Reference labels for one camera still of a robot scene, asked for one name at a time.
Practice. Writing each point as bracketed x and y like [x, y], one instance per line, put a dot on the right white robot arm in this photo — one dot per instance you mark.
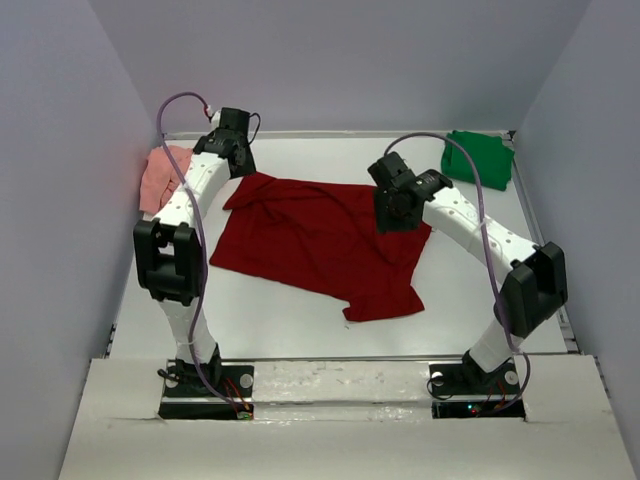
[529, 279]

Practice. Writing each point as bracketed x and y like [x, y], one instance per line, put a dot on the dark red t shirt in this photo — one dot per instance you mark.
[322, 237]

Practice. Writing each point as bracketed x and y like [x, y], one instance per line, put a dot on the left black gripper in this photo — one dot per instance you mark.
[249, 166]

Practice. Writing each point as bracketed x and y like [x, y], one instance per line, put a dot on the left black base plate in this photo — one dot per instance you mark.
[185, 397]

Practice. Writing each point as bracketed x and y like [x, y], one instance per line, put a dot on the folded green t shirt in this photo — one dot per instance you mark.
[492, 159]

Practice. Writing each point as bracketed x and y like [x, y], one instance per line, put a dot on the pink t shirt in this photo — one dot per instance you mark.
[158, 182]

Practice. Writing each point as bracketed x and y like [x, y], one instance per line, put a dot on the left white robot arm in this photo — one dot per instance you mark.
[170, 248]

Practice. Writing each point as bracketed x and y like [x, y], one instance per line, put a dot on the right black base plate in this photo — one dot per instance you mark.
[455, 397]

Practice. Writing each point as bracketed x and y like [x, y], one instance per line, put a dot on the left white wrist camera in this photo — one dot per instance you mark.
[213, 116]

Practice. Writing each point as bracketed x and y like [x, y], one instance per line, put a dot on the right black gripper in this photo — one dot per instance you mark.
[385, 221]

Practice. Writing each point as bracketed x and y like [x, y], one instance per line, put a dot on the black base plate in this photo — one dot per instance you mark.
[455, 397]
[185, 397]

